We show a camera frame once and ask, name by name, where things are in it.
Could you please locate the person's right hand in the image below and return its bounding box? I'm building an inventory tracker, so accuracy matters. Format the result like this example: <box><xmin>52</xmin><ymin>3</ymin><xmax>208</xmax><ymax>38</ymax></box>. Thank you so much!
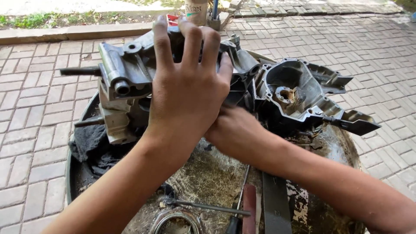
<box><xmin>204</xmin><ymin>106</ymin><xmax>271</xmax><ymax>160</ymax></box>

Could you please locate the person's left hand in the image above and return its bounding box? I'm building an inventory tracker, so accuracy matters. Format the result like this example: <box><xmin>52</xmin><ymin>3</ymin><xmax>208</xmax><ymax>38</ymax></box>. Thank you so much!
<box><xmin>143</xmin><ymin>15</ymin><xmax>234</xmax><ymax>157</ymax></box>

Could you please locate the grey engine crankcase with shafts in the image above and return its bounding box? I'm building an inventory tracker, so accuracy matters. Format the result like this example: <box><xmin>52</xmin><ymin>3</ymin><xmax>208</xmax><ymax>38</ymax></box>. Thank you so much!
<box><xmin>60</xmin><ymin>26</ymin><xmax>262</xmax><ymax>145</ymax></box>

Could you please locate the grey open crankcase half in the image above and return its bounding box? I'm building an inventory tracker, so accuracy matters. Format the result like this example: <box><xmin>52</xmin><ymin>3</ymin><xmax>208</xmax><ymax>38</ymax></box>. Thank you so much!
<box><xmin>253</xmin><ymin>58</ymin><xmax>381</xmax><ymax>138</ymax></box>

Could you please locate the red flat strip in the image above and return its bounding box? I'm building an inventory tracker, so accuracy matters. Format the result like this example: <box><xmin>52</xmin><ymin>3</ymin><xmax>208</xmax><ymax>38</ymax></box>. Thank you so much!
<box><xmin>242</xmin><ymin>184</ymin><xmax>257</xmax><ymax>234</ymax></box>

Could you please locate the grey metal rod tool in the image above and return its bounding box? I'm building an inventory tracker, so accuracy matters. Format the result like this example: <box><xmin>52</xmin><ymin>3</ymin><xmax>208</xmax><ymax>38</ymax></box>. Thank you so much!
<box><xmin>165</xmin><ymin>199</ymin><xmax>252</xmax><ymax>217</ymax></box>

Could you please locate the dark flat metal bar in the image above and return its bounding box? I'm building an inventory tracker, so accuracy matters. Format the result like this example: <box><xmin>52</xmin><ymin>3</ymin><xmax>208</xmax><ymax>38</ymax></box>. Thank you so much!
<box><xmin>262</xmin><ymin>172</ymin><xmax>293</xmax><ymax>234</ymax></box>

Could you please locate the blue pole with concrete base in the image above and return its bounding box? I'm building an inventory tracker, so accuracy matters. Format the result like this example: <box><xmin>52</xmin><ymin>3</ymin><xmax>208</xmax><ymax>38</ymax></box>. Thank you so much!
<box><xmin>207</xmin><ymin>0</ymin><xmax>230</xmax><ymax>32</ymax></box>

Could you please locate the beige cylindrical tube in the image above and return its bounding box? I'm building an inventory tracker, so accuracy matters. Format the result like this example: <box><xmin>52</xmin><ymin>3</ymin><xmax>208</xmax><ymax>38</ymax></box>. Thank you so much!
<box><xmin>184</xmin><ymin>0</ymin><xmax>209</xmax><ymax>26</ymax></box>

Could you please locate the black rag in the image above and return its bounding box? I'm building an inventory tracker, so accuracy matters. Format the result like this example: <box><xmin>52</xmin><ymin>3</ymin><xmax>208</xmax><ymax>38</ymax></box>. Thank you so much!
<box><xmin>69</xmin><ymin>124</ymin><xmax>145</xmax><ymax>177</ymax></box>

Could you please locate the concrete curb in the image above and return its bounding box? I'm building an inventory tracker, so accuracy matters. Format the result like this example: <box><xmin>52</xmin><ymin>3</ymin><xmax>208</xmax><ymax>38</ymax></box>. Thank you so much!
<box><xmin>0</xmin><ymin>21</ymin><xmax>154</xmax><ymax>46</ymax></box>

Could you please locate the black handled screwdriver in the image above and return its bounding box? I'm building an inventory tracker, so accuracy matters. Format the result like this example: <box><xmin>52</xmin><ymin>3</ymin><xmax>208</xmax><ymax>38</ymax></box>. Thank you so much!
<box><xmin>225</xmin><ymin>164</ymin><xmax>251</xmax><ymax>234</ymax></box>

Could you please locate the round metal ring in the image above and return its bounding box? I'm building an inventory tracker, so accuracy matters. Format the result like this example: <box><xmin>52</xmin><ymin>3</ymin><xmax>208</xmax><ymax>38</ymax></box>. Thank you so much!
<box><xmin>149</xmin><ymin>207</ymin><xmax>204</xmax><ymax>234</ymax></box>

